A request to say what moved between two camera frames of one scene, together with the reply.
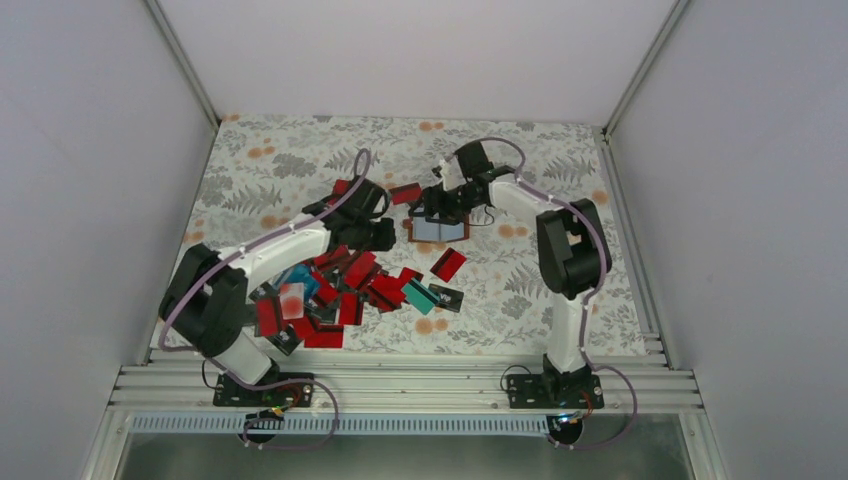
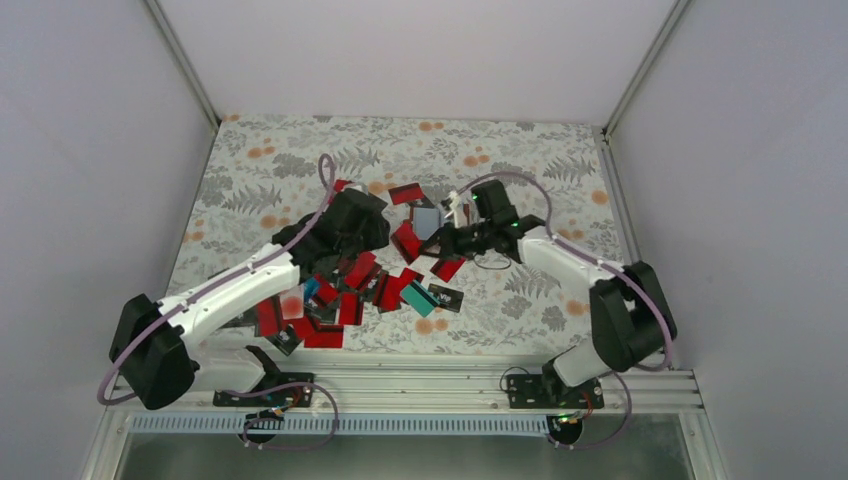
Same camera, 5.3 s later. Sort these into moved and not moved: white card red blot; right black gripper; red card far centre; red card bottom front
Moved: right black gripper
Not moved: white card red blot; red card bottom front; red card far centre
